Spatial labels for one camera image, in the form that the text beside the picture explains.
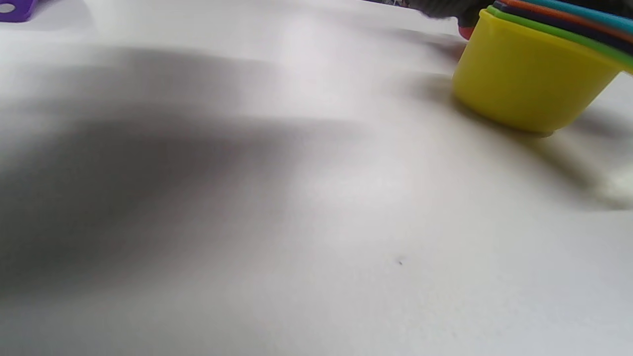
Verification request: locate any orange plastic measuring cup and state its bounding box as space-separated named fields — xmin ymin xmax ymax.
xmin=499 ymin=0 xmax=633 ymax=44

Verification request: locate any person's right hand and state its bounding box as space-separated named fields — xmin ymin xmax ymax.
xmin=409 ymin=0 xmax=495 ymax=28

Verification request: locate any light blue plastic measuring cup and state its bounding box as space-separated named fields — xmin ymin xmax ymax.
xmin=519 ymin=0 xmax=633 ymax=33

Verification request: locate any purple plastic measuring cup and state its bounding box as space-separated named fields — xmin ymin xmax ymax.
xmin=0 ymin=0 xmax=38 ymax=23

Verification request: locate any yellow plastic measuring cup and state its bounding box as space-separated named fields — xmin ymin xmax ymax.
xmin=452 ymin=9 xmax=633 ymax=135

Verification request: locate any green plastic measuring cup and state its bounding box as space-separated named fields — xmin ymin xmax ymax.
xmin=485 ymin=5 xmax=633 ymax=70

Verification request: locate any navy blue plastic measuring cup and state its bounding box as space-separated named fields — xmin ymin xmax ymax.
xmin=492 ymin=1 xmax=633 ymax=56

